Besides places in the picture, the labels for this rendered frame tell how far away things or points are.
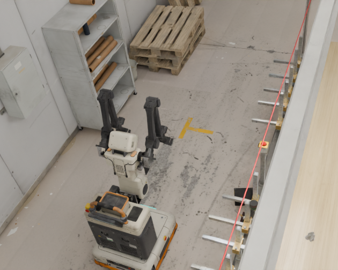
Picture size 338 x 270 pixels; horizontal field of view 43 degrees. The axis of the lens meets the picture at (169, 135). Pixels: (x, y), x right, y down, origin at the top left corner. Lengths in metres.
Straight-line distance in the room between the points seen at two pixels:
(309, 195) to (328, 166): 0.36
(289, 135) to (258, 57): 4.82
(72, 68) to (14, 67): 0.93
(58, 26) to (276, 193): 3.69
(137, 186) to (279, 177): 2.29
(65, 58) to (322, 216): 3.19
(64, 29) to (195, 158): 2.07
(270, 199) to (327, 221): 1.91
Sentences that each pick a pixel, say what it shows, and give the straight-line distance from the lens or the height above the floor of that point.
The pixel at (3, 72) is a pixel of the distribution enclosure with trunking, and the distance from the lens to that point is 4.26.
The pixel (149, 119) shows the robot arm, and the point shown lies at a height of 1.49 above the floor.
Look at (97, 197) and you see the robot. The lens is 3.88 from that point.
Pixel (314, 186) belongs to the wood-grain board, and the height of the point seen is 0.90.
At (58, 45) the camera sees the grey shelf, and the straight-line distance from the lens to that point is 4.98.
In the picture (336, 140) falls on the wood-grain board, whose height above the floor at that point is 0.90.
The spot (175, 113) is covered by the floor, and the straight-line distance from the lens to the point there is 5.70.
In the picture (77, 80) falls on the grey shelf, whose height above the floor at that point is 0.88.
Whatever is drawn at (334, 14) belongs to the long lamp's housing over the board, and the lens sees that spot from 2.83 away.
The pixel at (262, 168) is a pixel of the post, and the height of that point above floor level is 0.94.
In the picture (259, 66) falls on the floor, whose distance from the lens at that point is 6.42.
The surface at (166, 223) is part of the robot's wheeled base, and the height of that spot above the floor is 0.28.
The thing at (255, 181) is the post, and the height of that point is 1.07.
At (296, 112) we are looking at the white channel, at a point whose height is 2.46.
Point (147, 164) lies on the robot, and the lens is 3.53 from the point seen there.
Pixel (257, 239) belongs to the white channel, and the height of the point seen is 2.46.
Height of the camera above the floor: 3.74
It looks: 44 degrees down
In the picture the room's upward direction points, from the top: 10 degrees counter-clockwise
